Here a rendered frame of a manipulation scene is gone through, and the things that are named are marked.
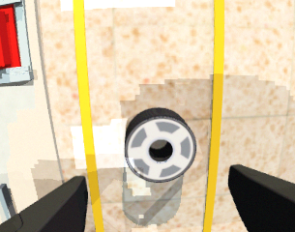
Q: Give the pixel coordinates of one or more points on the yellow rectangular outline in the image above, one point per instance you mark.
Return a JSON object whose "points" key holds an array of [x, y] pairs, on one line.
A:
{"points": [[84, 95]]}

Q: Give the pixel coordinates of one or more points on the black tyre with grey rim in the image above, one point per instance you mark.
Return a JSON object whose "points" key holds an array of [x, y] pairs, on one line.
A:
{"points": [[159, 164]]}

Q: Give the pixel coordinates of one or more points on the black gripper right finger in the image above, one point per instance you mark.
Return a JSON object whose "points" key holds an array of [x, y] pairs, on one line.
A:
{"points": [[265, 203]]}

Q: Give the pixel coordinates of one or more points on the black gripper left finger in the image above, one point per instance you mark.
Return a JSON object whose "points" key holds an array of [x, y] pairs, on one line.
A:
{"points": [[62, 210]]}

